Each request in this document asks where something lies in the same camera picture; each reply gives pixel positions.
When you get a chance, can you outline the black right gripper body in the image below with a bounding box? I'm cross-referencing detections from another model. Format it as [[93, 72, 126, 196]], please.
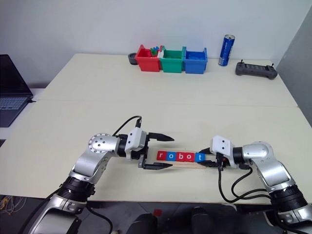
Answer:
[[214, 153, 232, 171]]

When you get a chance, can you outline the green plastic bin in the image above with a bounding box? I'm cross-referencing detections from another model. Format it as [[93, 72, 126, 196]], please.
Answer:
[[159, 45, 186, 74]]

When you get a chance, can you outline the blue drink can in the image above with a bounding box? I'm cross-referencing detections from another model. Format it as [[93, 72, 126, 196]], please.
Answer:
[[217, 34, 236, 67]]

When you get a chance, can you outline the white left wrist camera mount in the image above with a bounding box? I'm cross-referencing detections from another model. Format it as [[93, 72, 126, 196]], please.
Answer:
[[125, 127, 150, 161]]

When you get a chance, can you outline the grey remote controller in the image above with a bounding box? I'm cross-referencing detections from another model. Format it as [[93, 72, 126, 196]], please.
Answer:
[[235, 59, 279, 80]]

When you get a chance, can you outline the wooden letter tray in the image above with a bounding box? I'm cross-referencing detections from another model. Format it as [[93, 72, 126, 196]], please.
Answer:
[[156, 148, 208, 171]]

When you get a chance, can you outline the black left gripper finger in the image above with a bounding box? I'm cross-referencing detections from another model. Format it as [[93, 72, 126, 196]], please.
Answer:
[[142, 162, 174, 171], [148, 132, 175, 142]]

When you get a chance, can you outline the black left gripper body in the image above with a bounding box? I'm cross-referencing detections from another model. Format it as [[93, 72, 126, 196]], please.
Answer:
[[131, 132, 151, 169]]

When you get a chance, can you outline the loose thin cables bundle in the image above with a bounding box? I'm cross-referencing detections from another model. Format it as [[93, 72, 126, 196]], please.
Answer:
[[0, 194, 28, 215]]

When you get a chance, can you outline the dark laptop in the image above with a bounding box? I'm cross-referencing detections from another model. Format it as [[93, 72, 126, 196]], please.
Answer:
[[0, 54, 34, 128]]

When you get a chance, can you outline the black round holder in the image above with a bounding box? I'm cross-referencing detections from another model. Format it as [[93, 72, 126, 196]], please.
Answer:
[[128, 52, 140, 65]]

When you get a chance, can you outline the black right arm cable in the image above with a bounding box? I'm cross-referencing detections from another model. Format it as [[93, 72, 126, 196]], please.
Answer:
[[217, 165, 272, 204]]

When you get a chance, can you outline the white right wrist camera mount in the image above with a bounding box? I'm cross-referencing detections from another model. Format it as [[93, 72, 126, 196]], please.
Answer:
[[210, 135, 235, 159]]

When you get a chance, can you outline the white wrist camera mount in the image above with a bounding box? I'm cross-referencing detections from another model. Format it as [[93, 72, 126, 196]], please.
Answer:
[[125, 127, 150, 161], [210, 135, 235, 159]]

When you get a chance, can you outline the blue plastic bin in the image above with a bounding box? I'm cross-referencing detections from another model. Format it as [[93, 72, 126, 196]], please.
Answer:
[[182, 46, 209, 75]]

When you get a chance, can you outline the red plastic bin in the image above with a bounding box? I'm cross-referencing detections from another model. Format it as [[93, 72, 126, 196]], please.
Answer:
[[135, 44, 163, 73]]

